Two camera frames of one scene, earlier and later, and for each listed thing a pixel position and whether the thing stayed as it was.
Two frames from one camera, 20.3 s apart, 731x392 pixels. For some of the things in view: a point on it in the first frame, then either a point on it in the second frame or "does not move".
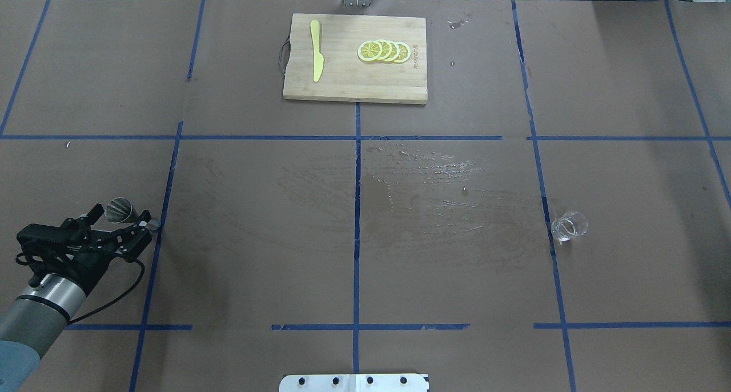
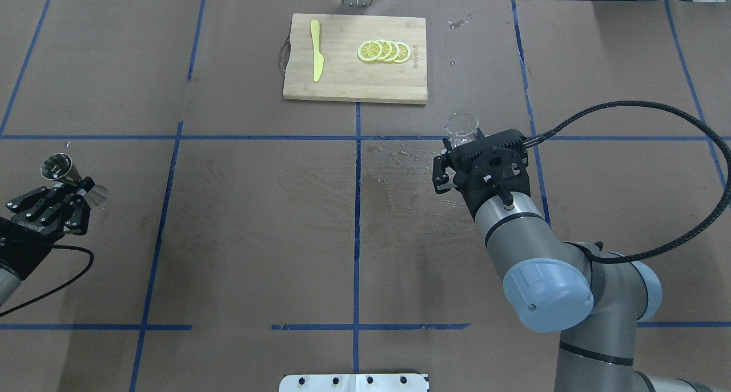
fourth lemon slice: [404, 53] does not move
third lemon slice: [395, 51] does not move
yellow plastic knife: [317, 58] does not move
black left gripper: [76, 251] to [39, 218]
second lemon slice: [386, 50] does not move
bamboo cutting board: [346, 77] does not move
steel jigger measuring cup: [120, 210] to [60, 167]
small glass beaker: [569, 226] to [461, 127]
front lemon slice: [369, 51] does not move
